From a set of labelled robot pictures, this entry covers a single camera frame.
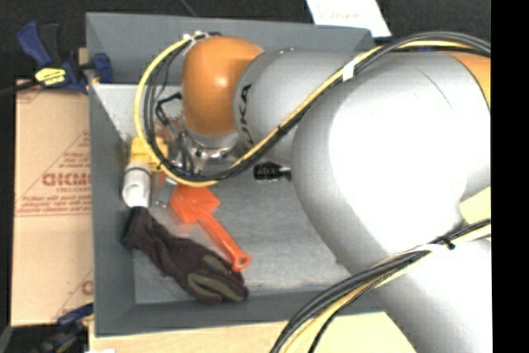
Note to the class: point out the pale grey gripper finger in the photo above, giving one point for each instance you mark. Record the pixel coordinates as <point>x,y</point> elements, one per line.
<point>164,195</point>

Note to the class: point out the yellow and white toy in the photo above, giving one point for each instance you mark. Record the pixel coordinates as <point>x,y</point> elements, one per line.
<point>138,177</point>

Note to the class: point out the orange toy shovel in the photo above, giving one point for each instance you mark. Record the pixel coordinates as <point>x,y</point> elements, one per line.
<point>198,206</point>

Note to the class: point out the dark brown glove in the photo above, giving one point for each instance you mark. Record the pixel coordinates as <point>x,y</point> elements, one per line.
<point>186,260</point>

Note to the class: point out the grey metal bin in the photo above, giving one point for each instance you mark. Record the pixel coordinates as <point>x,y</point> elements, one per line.
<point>273,219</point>

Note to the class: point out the brown cardboard board red print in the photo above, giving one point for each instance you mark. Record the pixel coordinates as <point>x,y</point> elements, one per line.
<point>49,194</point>

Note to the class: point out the black cylinder on white bracket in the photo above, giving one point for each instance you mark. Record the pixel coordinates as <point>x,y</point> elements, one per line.
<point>268,171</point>

